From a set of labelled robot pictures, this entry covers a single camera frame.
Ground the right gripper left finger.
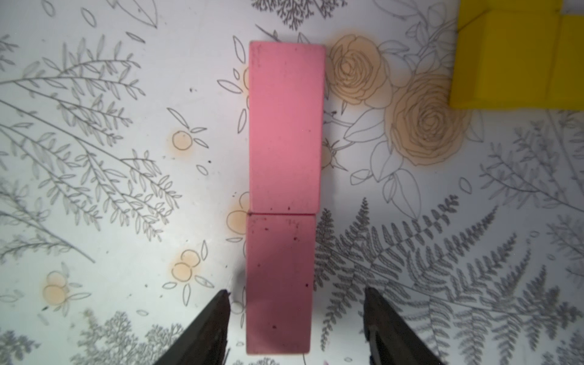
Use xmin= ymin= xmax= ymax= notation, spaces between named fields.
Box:
xmin=155 ymin=290 xmax=231 ymax=365

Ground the small yellow cube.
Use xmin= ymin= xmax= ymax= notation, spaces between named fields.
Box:
xmin=450 ymin=11 xmax=560 ymax=109

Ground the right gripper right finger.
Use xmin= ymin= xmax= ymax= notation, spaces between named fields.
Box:
xmin=363 ymin=287 xmax=443 ymax=365

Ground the yellow block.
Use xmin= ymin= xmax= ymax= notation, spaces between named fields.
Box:
xmin=548 ymin=15 xmax=583 ymax=110
xmin=457 ymin=0 xmax=563 ymax=30

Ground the floral table mat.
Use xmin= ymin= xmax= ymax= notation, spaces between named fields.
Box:
xmin=1 ymin=1 xmax=583 ymax=364

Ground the pink block three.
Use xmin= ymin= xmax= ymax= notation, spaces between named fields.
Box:
xmin=246 ymin=214 xmax=316 ymax=355

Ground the pink block five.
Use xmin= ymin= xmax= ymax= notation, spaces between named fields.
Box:
xmin=249 ymin=41 xmax=325 ymax=214

